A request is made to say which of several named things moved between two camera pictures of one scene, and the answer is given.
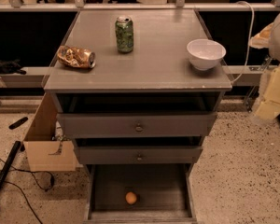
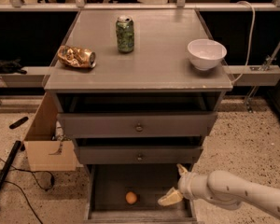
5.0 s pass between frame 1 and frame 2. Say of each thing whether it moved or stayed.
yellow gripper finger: moved
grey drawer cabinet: stayed
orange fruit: stayed
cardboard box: stayed
